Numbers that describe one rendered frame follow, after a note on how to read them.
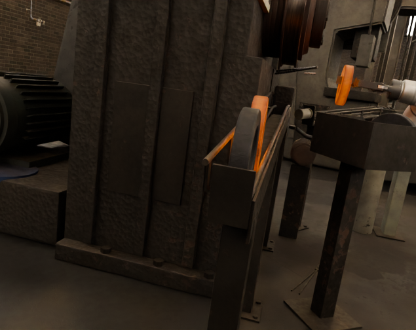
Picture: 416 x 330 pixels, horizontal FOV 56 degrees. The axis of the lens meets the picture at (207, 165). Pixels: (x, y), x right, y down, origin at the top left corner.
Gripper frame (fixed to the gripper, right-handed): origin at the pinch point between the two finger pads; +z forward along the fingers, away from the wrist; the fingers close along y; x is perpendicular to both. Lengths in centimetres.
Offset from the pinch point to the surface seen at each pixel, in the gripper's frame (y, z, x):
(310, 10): 0.1, 19.6, 24.0
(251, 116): -96, 23, -13
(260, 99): -77, 24, -11
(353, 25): 279, -19, 68
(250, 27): -30.4, 36.4, 10.1
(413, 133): -38.5, -19.2, -13.1
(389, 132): -43.9, -11.4, -13.9
